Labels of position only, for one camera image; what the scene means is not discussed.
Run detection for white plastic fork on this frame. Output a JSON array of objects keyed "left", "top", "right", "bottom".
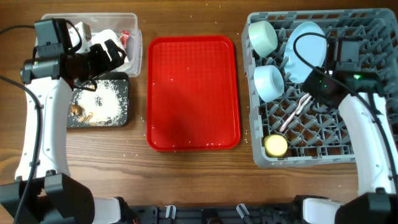
[{"left": 279, "top": 93, "right": 308, "bottom": 133}]

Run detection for white plastic spoon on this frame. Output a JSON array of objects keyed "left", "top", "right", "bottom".
[{"left": 295, "top": 93, "right": 312, "bottom": 115}]

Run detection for white napkin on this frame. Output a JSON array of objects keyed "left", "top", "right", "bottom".
[{"left": 90, "top": 29, "right": 129, "bottom": 72}]

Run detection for light blue plate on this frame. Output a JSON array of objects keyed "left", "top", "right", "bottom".
[{"left": 284, "top": 22, "right": 326, "bottom": 83}]

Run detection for light blue bowl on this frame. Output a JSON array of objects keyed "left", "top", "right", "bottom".
[{"left": 254, "top": 65, "right": 284, "bottom": 103}]

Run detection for yellow cup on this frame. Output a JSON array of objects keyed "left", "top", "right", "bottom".
[{"left": 264, "top": 134, "right": 288, "bottom": 157}]

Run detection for green bowl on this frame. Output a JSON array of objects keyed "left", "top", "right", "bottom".
[{"left": 248, "top": 21, "right": 278, "bottom": 57}]

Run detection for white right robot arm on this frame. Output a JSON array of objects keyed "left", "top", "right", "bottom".
[{"left": 299, "top": 38, "right": 397, "bottom": 223}]

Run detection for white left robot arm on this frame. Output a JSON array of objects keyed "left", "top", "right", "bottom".
[{"left": 1, "top": 19, "right": 136, "bottom": 223}]

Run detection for grey dishwasher rack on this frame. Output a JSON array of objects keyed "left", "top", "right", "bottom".
[{"left": 241, "top": 8, "right": 397, "bottom": 168}]

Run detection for black waste tray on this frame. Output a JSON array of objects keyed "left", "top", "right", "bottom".
[{"left": 66, "top": 72, "right": 130, "bottom": 129}]

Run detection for food scraps and rice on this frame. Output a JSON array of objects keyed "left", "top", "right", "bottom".
[{"left": 68, "top": 80, "right": 128, "bottom": 127}]

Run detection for clear plastic bin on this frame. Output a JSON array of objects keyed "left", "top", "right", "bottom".
[{"left": 42, "top": 12, "right": 143, "bottom": 77}]

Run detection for red wrapper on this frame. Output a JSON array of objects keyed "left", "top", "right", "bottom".
[{"left": 119, "top": 30, "right": 130, "bottom": 49}]

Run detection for red plastic tray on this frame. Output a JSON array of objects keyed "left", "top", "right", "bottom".
[{"left": 146, "top": 35, "right": 241, "bottom": 152}]

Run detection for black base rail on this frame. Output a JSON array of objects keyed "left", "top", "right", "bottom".
[{"left": 131, "top": 203, "right": 306, "bottom": 224}]

